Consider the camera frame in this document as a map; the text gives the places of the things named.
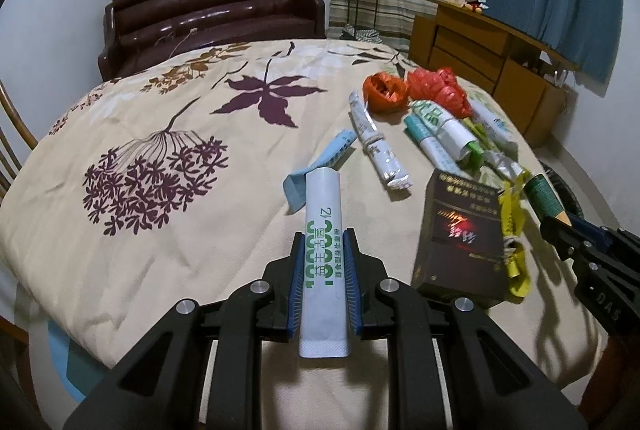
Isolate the white green-lettered packet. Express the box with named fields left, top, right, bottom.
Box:
left=298, top=167, right=350, bottom=358

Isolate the yellow snack bag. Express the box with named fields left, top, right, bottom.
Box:
left=498, top=175, right=532, bottom=301

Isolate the silver wrapper with string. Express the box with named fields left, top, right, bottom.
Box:
left=348, top=91, right=412, bottom=192

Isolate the white camel milk powder pouch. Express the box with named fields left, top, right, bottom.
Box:
left=469, top=98, right=518, bottom=154

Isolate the light blue tube wrapper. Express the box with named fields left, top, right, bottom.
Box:
left=282, top=129, right=357, bottom=213

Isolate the dark cigarette carton box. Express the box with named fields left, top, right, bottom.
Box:
left=411, top=170, right=509, bottom=309

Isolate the green silver crumpled wrapper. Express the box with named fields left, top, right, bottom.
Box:
left=462, top=118, right=532, bottom=184

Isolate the teal white tube packet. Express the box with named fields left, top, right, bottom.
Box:
left=404, top=114, right=466, bottom=177

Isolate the floral beige tablecloth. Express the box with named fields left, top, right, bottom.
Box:
left=1, top=39, right=603, bottom=429

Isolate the white green rolled bag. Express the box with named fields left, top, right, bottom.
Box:
left=410, top=100, right=484, bottom=172

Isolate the wooden sideboard cabinet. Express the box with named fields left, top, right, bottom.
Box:
left=409, top=1, right=577, bottom=147

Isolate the orange crumpled plastic bag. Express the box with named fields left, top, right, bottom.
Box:
left=362, top=72, right=409, bottom=114

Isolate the red crumpled plastic bag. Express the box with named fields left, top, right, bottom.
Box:
left=407, top=68, right=472, bottom=119

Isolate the checkered cloth on stand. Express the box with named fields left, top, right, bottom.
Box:
left=341, top=24, right=382, bottom=44

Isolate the mickey mouse toy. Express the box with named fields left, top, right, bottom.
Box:
left=464, top=0, right=489, bottom=13

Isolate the dark brown leather sofa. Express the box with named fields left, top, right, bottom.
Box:
left=98, top=0, right=326, bottom=80

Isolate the wooden chair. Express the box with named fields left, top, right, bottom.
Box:
left=0, top=83, right=38, bottom=198

